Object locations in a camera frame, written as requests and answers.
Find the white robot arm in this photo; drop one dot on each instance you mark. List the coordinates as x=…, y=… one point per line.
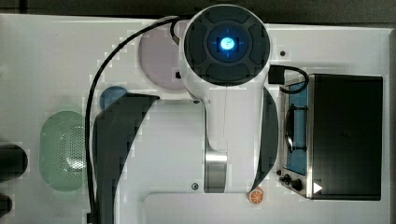
x=224, y=60

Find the green oval strainer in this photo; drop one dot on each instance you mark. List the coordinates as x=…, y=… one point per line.
x=62, y=157

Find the small blue bowl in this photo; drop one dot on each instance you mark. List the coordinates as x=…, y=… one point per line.
x=110, y=95

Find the orange slice toy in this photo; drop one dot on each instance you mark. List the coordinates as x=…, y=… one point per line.
x=256, y=195

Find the silver black toaster oven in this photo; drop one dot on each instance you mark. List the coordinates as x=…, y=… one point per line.
x=332, y=137

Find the black round pot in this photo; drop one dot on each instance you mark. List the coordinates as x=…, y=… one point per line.
x=13, y=162

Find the lilac round plate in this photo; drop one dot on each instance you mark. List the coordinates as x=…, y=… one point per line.
x=158, y=57

